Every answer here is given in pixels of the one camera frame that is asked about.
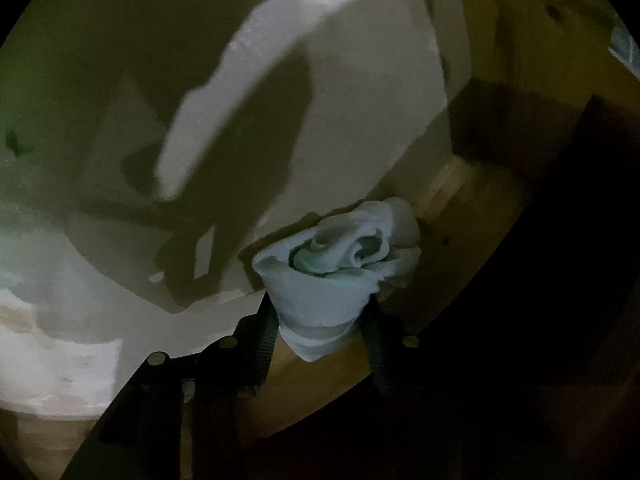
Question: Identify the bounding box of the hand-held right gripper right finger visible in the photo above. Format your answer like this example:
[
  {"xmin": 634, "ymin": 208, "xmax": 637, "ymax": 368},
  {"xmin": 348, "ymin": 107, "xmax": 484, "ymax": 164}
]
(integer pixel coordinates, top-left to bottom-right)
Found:
[{"xmin": 360, "ymin": 299, "xmax": 551, "ymax": 480}]

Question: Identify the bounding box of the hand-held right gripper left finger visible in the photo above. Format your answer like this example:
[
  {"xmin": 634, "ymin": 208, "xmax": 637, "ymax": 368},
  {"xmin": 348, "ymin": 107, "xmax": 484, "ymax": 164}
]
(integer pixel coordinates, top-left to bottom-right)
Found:
[{"xmin": 60, "ymin": 292, "xmax": 278, "ymax": 480}]

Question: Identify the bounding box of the pale green sock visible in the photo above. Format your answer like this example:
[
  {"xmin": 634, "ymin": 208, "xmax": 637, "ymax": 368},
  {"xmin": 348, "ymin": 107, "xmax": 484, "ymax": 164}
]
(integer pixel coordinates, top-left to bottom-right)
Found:
[{"xmin": 251, "ymin": 197, "xmax": 423, "ymax": 363}]

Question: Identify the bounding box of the white drawer liner paper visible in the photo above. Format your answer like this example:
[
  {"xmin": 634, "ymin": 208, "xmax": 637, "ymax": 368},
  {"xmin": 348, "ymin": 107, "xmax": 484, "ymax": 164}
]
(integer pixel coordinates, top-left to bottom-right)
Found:
[{"xmin": 0, "ymin": 0, "xmax": 473, "ymax": 418}]

